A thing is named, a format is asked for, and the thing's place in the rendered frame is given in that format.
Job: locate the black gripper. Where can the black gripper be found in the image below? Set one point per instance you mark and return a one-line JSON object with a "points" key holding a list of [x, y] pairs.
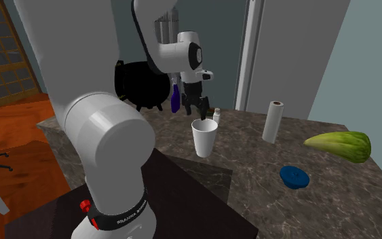
{"points": [[192, 90]]}

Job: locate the white paper towel roll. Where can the white paper towel roll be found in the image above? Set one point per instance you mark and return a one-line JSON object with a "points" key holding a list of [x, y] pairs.
{"points": [[272, 122]]}

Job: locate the black round pot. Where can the black round pot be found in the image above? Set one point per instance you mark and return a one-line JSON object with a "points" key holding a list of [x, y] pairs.
{"points": [[142, 86]]}

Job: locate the blue spray bottle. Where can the blue spray bottle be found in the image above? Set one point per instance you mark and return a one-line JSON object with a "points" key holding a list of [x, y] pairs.
{"points": [[175, 101]]}

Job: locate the dark robot stand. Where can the dark robot stand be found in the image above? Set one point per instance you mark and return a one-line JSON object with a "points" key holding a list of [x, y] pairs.
{"points": [[184, 205]]}

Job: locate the wooden lattice window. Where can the wooden lattice window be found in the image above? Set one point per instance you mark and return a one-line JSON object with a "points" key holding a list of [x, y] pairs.
{"points": [[2, 49]]}

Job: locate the blue round lid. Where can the blue round lid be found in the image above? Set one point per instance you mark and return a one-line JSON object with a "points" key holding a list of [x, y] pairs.
{"points": [[295, 178]]}

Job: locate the white cup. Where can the white cup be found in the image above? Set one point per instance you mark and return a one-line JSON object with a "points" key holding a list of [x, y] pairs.
{"points": [[204, 139]]}

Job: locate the white refrigerator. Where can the white refrigerator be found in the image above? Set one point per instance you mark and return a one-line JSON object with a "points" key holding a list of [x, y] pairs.
{"points": [[286, 56]]}

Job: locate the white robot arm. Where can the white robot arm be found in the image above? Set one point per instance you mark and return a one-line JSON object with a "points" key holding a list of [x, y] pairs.
{"points": [[104, 139]]}

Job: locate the small white bottle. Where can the small white bottle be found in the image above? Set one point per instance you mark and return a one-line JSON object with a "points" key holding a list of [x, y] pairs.
{"points": [[216, 116]]}

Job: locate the green lettuce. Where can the green lettuce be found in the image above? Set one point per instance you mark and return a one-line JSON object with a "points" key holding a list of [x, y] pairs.
{"points": [[342, 145]]}

